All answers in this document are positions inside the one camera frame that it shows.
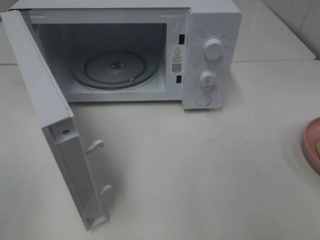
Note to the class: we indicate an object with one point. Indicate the round white door button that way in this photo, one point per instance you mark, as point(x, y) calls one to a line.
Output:
point(203, 99)

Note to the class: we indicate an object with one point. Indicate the white timer knob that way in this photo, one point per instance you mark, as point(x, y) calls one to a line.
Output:
point(208, 80)

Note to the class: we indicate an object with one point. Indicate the white microwave door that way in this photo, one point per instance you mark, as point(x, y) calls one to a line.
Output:
point(55, 117)

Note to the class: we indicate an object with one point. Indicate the pink round plate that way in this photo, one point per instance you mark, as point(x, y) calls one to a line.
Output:
point(310, 138)

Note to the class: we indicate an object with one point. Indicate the toast sandwich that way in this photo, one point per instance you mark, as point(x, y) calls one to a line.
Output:
point(318, 149)

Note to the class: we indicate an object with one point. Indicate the white warning label sticker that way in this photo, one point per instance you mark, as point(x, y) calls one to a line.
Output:
point(177, 58)

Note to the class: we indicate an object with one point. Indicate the white microwave oven body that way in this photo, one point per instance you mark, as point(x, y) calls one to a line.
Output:
point(77, 28)

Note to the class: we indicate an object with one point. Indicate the upper white power knob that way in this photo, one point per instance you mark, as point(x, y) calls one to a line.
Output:
point(213, 48)

